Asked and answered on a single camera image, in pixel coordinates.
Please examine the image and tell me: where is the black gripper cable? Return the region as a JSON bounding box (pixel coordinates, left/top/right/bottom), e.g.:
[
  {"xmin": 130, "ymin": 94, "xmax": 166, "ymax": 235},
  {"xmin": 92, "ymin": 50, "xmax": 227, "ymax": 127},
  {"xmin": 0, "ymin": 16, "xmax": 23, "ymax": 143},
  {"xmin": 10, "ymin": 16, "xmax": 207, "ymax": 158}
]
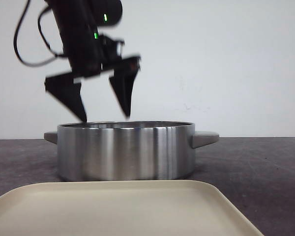
[{"xmin": 13, "ymin": 0, "xmax": 69, "ymax": 67}]

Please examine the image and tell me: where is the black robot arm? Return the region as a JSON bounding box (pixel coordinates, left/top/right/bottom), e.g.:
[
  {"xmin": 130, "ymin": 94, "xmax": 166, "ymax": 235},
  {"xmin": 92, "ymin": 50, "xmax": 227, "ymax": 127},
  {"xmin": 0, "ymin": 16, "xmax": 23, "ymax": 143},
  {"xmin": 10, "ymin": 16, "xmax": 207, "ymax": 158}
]
[{"xmin": 45, "ymin": 0, "xmax": 141, "ymax": 122}]

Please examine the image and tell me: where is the stainless steel steamer pot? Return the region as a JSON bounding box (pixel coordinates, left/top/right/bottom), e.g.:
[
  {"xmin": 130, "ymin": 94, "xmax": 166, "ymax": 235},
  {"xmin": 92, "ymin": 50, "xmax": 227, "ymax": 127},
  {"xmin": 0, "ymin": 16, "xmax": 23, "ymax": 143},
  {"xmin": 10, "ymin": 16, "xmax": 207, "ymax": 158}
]
[{"xmin": 44, "ymin": 121, "xmax": 219, "ymax": 181}]

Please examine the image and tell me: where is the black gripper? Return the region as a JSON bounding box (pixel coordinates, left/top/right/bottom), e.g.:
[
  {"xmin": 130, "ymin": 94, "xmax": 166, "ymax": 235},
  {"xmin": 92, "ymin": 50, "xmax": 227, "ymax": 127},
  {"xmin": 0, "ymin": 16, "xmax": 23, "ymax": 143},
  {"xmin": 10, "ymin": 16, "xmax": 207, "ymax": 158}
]
[{"xmin": 44, "ymin": 33, "xmax": 141, "ymax": 122}]

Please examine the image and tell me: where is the cream plastic tray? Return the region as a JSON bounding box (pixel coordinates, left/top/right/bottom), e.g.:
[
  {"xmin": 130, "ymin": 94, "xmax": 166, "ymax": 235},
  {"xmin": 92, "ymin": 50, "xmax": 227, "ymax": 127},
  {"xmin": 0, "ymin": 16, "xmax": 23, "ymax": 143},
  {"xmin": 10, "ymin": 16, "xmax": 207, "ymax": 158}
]
[{"xmin": 0, "ymin": 180, "xmax": 261, "ymax": 236}]

